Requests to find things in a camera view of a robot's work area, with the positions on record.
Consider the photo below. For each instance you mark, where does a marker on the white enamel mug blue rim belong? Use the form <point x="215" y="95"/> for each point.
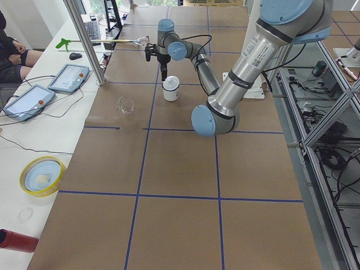
<point x="170" y="96"/>

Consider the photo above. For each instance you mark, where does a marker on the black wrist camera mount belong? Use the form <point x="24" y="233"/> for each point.
<point x="150" y="50"/>

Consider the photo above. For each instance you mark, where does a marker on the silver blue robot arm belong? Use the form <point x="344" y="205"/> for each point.
<point x="279" y="23"/>

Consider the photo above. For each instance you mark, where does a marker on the black keyboard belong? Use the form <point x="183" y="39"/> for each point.
<point x="92" y="29"/>

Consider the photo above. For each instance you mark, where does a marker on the black computer mouse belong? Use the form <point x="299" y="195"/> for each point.
<point x="75" y="56"/>

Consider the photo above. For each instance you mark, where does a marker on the red cylinder bottle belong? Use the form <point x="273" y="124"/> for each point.
<point x="18" y="242"/>

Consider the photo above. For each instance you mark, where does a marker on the seated person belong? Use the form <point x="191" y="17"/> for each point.
<point x="16" y="60"/>

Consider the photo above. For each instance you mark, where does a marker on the clear glass funnel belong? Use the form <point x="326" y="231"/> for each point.
<point x="125" y="105"/>

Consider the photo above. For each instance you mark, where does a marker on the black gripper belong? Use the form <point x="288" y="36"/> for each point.
<point x="162" y="58"/>

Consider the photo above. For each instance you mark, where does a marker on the brown paper table cover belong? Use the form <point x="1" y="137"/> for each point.
<point x="144" y="191"/>

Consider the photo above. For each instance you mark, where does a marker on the white ceramic lid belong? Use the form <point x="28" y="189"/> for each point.
<point x="171" y="83"/>

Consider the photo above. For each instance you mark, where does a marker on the far teach pendant tablet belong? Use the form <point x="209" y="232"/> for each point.
<point x="69" y="78"/>

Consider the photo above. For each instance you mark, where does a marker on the green handled reacher grabber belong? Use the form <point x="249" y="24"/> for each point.
<point x="139" y="41"/>

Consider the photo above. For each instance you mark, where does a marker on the teach pendant tablet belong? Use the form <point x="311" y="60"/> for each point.
<point x="30" y="103"/>
<point x="69" y="78"/>

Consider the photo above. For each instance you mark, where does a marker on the near teach pendant tablet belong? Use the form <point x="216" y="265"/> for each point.
<point x="30" y="103"/>

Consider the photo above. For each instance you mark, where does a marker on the yellow rimmed bowl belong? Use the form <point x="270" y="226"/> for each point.
<point x="42" y="176"/>

